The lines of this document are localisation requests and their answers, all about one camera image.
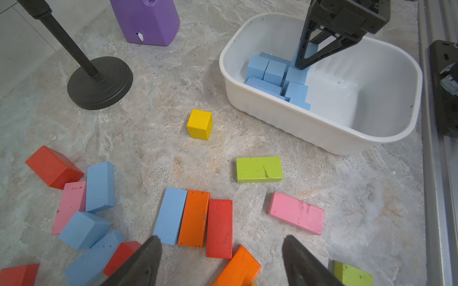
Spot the blue cube beside orange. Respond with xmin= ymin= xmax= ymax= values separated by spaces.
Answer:
xmin=289 ymin=98 xmax=311 ymax=110

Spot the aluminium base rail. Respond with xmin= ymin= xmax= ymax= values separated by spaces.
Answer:
xmin=418 ymin=1 xmax=458 ymax=286

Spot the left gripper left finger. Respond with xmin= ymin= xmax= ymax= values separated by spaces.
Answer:
xmin=101 ymin=235 xmax=162 ymax=286

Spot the blue block pile top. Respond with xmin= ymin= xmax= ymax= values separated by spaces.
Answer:
xmin=85 ymin=162 xmax=115 ymax=213

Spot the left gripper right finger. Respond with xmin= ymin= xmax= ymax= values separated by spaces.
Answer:
xmin=282 ymin=235 xmax=343 ymax=286

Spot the yellow cube near tray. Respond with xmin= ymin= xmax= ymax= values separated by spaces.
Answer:
xmin=187 ymin=109 xmax=213 ymax=140

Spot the blue block pile left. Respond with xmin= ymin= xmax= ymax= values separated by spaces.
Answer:
xmin=64 ymin=230 xmax=125 ymax=286

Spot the pink block lower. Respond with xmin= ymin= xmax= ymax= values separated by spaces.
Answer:
xmin=268 ymin=191 xmax=325 ymax=235

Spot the purple metronome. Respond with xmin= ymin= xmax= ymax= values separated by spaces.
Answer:
xmin=110 ymin=0 xmax=180 ymax=46

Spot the blue block above orange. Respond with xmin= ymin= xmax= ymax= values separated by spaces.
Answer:
xmin=153 ymin=188 xmax=188 ymax=245

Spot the pink block in pile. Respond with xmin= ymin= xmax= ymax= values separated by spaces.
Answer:
xmin=51 ymin=181 xmax=87 ymax=235

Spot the white plastic tray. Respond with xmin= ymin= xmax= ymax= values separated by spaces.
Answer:
xmin=219 ymin=13 xmax=423 ymax=156

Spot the green block front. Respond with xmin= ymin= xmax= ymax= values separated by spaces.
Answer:
xmin=334 ymin=261 xmax=373 ymax=286

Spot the red block far upright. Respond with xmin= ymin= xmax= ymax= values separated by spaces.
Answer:
xmin=25 ymin=145 xmax=84 ymax=190

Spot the red block lower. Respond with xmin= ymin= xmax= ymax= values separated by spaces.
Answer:
xmin=206 ymin=199 xmax=233 ymax=259

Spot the green block by pink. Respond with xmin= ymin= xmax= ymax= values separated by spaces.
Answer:
xmin=236 ymin=156 xmax=283 ymax=183

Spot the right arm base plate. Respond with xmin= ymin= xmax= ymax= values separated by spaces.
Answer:
xmin=429 ymin=40 xmax=458 ymax=138

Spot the orange block long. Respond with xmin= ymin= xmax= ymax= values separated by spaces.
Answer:
xmin=212 ymin=245 xmax=262 ymax=286

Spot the red cube in pile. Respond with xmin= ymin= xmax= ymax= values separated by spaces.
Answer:
xmin=103 ymin=241 xmax=141 ymax=276

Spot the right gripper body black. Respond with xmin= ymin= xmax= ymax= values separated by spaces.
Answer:
xmin=295 ymin=0 xmax=391 ymax=70

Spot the blue block isolated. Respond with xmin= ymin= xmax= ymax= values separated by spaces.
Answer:
xmin=283 ymin=82 xmax=309 ymax=102

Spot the blue cube pile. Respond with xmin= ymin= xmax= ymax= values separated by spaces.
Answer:
xmin=290 ymin=43 xmax=318 ymax=67
xmin=58 ymin=212 xmax=112 ymax=250

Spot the orange block short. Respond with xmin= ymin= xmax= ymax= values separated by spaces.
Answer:
xmin=178 ymin=190 xmax=211 ymax=249

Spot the black microphone stand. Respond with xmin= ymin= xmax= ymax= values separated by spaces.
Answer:
xmin=19 ymin=0 xmax=133 ymax=110

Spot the red block far left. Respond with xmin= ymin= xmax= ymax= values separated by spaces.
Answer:
xmin=0 ymin=263 xmax=39 ymax=286

